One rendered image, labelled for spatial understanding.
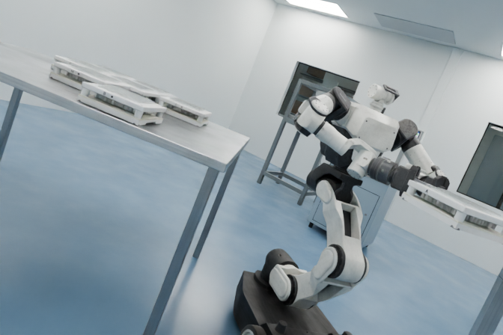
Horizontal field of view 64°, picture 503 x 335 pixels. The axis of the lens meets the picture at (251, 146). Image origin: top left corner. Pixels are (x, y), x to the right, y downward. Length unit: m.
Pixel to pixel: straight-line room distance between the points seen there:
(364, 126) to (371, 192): 2.36
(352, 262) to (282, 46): 6.49
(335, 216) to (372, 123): 0.44
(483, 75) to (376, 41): 1.73
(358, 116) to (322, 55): 5.77
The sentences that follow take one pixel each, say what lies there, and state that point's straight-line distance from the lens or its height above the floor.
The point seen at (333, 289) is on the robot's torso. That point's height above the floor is 0.41.
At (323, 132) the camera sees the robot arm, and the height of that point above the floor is 1.05.
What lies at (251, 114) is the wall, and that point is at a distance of 7.92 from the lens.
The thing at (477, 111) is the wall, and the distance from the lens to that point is 6.84.
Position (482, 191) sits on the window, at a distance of 6.86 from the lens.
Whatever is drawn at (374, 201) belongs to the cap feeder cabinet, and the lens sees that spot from 4.13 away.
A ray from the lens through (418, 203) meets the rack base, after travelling 1.42.
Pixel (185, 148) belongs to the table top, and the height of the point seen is 0.82.
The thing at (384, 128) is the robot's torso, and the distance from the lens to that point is 1.88.
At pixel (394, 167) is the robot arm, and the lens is 1.53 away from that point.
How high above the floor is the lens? 1.08
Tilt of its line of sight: 7 degrees down
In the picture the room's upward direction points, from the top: 22 degrees clockwise
